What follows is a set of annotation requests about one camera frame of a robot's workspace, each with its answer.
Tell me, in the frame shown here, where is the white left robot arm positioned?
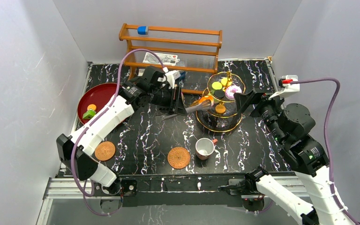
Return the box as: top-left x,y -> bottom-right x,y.
56,66 -> 187,195

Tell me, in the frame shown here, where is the green round cookie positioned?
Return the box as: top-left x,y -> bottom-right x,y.
211,82 -> 223,90

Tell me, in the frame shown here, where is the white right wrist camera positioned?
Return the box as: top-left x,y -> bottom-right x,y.
269,75 -> 300,100

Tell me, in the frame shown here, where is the pink frosted donut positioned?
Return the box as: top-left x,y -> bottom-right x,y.
225,85 -> 242,100

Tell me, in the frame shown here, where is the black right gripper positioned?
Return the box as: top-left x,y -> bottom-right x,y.
232,88 -> 289,143

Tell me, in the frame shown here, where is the woven rattan coaster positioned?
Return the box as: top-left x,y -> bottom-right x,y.
95,141 -> 116,161
167,147 -> 191,169

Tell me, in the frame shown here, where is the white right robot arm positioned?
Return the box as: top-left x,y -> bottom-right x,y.
234,90 -> 358,225

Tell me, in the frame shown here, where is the centre woven rattan coaster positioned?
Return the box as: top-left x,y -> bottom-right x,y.
167,147 -> 191,169

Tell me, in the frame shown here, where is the left woven rattan coaster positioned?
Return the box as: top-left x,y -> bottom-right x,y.
95,141 -> 116,161

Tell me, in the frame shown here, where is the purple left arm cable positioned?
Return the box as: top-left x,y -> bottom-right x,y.
70,48 -> 168,217

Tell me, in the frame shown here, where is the green triangular toy cake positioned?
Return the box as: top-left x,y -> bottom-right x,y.
82,109 -> 97,120

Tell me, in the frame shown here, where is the small white red box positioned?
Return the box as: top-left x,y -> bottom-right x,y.
138,68 -> 145,76

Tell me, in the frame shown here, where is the black round cookie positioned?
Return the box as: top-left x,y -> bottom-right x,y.
213,90 -> 225,100

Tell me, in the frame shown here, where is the orange round cookie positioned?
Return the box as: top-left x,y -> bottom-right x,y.
215,104 -> 226,114
220,77 -> 232,87

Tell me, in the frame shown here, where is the blue bottle cap jar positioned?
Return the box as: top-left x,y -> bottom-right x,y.
179,71 -> 187,80

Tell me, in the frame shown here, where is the red round tray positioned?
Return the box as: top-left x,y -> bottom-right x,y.
77,83 -> 117,124

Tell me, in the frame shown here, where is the white plastic packet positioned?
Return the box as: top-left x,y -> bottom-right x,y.
142,52 -> 180,66

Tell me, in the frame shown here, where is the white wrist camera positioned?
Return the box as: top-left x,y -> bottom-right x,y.
162,67 -> 180,89
269,75 -> 300,100

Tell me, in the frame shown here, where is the blue white eraser block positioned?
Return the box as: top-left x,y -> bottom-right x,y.
136,26 -> 149,35

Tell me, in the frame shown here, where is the small orange macaron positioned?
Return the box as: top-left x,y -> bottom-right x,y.
87,104 -> 97,111

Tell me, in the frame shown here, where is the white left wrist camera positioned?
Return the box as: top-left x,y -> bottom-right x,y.
162,67 -> 180,89

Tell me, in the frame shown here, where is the pink floral mug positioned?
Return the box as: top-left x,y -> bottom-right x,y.
195,138 -> 218,160

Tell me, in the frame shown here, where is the orange white round cake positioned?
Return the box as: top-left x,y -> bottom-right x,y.
198,95 -> 214,107

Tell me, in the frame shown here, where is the three-tier glass gold stand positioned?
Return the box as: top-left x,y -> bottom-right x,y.
195,71 -> 247,132

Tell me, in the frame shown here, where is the wooden shelf rack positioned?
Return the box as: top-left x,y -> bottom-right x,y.
119,23 -> 223,94

